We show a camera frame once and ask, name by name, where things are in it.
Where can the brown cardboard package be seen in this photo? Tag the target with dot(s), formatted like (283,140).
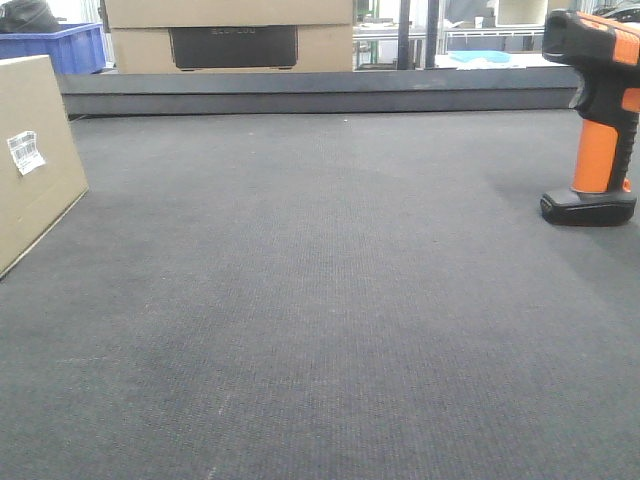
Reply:
(42,176)

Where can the orange black barcode scanner gun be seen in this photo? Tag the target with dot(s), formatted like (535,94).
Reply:
(605,54)

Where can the large cardboard box with black print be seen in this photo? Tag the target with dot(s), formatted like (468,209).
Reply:
(166,37)

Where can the black vertical pole left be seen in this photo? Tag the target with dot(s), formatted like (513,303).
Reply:
(403,40)

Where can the black vertical pole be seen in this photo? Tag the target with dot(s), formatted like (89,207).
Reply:
(403,40)
(432,33)

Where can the blue tray on table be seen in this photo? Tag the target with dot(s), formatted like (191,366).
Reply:
(488,56)

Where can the black vertical pole right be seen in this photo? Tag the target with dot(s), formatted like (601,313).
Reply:
(432,33)

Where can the white barcode label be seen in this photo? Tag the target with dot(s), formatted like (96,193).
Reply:
(24,152)

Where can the blue plastic crate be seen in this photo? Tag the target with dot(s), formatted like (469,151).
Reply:
(75,49)

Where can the black bag in crate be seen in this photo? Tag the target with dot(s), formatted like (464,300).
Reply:
(27,16)

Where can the dark raised table edge rail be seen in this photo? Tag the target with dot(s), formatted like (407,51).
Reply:
(437,90)

